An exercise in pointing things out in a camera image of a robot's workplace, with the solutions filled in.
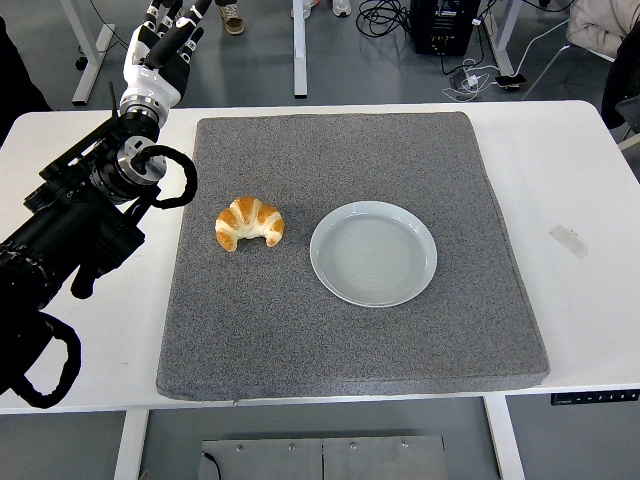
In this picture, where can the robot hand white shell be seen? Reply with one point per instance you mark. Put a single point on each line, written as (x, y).
(150, 80)

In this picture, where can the croissant bread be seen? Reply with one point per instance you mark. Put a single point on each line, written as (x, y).
(247, 215)

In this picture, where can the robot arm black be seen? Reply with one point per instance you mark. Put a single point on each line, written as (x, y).
(65, 235)

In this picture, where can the pale grey round plate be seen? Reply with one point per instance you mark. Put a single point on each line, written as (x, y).
(372, 255)

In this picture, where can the grey metal plate with screws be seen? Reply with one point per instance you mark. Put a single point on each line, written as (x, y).
(350, 462)

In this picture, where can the white desk leg with foot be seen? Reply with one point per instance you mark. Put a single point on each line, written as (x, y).
(502, 35)
(92, 55)
(299, 55)

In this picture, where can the small black floor object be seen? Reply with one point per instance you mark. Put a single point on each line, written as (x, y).
(80, 63)

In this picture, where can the person's tan shoe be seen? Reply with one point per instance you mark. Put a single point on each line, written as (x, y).
(232, 20)

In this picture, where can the black garment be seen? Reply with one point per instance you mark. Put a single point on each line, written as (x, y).
(17, 85)

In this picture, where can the person's white shoe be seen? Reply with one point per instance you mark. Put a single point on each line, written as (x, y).
(341, 7)

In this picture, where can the black computer box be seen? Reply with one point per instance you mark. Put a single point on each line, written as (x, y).
(442, 27)

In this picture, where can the grey speckled mat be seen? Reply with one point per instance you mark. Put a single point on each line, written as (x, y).
(350, 350)

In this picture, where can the black phone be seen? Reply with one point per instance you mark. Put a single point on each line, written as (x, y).
(511, 81)

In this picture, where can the white table leg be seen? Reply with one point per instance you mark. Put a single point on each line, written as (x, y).
(504, 440)
(131, 445)

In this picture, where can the strip of clear tape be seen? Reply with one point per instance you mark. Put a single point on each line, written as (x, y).
(568, 241)

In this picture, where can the white padded jacket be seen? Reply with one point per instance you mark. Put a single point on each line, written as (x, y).
(600, 22)

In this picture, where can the black jacket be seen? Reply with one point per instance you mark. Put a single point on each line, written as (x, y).
(622, 80)

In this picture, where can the black desk control panel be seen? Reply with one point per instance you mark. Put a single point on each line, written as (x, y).
(595, 398)

